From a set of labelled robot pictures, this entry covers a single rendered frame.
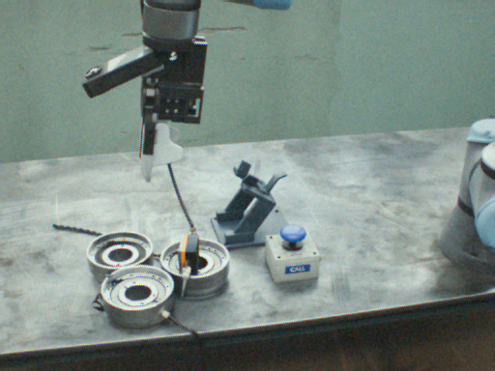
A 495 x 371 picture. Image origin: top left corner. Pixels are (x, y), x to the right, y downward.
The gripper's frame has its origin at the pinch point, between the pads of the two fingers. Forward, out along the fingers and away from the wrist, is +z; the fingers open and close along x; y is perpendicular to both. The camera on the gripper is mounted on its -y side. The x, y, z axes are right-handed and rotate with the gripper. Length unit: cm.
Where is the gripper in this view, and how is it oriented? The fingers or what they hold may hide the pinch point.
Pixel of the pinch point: (142, 165)
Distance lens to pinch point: 98.8
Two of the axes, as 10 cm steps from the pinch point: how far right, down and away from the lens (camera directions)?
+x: -1.8, -4.9, 8.6
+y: 9.7, 0.4, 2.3
